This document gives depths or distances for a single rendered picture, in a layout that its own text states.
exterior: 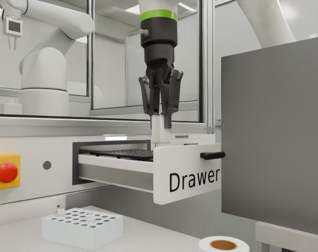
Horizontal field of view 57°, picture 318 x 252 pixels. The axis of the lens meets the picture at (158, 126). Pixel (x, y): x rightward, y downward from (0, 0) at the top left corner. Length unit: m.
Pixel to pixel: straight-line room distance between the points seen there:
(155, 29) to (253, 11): 0.43
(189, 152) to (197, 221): 0.64
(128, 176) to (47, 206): 0.24
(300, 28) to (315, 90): 1.69
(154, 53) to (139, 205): 0.50
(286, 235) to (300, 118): 0.24
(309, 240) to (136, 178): 0.36
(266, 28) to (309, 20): 1.32
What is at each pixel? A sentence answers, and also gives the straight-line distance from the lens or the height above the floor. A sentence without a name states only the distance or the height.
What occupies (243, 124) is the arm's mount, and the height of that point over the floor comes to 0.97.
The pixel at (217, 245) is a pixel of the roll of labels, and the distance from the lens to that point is 0.47.
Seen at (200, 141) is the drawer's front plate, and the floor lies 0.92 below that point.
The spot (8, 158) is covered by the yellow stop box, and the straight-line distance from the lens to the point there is 0.68.
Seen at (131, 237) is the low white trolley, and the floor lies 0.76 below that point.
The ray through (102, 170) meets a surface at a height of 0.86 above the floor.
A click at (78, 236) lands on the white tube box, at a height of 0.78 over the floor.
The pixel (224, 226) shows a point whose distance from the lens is 2.58.
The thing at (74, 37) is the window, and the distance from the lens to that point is 0.85.
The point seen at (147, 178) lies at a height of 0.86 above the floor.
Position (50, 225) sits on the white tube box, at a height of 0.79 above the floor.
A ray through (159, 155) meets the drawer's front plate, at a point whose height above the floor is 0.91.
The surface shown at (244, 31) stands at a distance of 2.49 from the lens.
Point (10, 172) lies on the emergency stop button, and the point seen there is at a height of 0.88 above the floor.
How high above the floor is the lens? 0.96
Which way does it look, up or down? 1 degrees up
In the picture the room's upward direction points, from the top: straight up
